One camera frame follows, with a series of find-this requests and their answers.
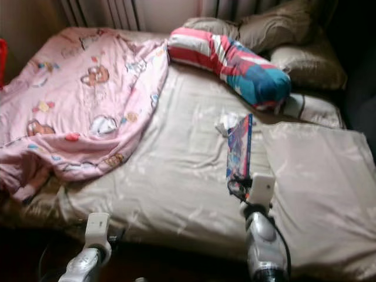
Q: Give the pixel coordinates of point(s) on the colourful cartoon book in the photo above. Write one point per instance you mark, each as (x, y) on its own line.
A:
(239, 147)

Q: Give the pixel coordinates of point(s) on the beige bed sheet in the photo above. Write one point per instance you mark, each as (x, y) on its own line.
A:
(182, 176)

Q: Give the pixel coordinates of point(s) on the white crumpled cloth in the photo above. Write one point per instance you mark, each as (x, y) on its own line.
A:
(226, 123)

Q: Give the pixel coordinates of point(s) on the folded beige blanket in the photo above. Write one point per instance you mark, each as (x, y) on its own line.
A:
(317, 194)

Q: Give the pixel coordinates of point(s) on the white dark-striped pillow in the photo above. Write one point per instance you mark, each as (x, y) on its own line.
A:
(317, 110)

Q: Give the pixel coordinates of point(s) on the pink blue striped bolster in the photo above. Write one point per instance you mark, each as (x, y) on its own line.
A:
(241, 67)

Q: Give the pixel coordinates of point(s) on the pink cartoon print quilt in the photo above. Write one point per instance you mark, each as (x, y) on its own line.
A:
(82, 100)

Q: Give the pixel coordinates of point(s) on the beige patterned pillow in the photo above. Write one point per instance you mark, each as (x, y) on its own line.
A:
(311, 64)

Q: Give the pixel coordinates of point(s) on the flat beige pillow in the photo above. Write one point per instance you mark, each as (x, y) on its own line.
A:
(211, 26)

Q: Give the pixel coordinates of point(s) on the dark grey upholstered headboard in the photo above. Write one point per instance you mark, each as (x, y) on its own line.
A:
(361, 70)

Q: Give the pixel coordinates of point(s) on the red sofa cushion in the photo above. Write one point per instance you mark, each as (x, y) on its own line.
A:
(3, 61)

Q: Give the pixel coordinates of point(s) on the grey pleated curtain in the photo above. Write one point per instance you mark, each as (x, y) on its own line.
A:
(100, 13)
(229, 7)

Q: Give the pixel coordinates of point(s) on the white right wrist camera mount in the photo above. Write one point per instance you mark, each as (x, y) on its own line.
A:
(262, 188)

